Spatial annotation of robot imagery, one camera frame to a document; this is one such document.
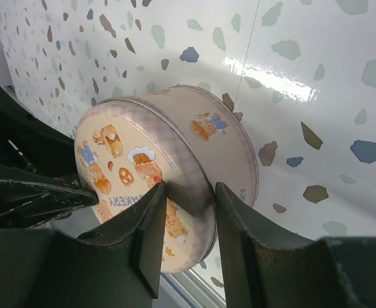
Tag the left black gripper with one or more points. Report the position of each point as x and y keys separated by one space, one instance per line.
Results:
x=29 y=144

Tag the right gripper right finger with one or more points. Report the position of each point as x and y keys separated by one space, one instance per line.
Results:
x=266 y=265

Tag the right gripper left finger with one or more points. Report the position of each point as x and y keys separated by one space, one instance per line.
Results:
x=116 y=264

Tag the round silver tin lid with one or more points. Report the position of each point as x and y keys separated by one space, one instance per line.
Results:
x=123 y=149

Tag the round silver tin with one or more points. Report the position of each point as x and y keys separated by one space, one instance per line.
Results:
x=212 y=132

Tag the aluminium front rail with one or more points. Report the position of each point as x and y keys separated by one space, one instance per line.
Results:
x=186 y=289

